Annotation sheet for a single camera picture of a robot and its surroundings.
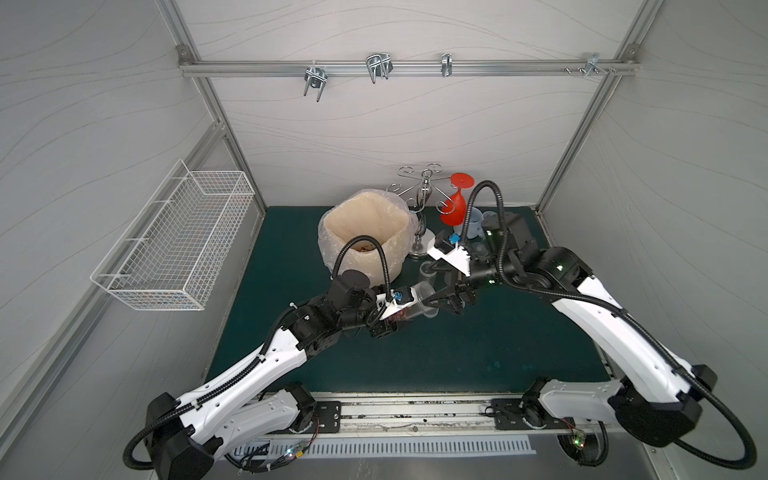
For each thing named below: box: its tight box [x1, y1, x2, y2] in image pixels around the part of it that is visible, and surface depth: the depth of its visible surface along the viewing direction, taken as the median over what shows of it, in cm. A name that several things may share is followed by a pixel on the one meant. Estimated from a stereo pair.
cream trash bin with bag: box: [318, 189, 419, 289], surface depth 87 cm
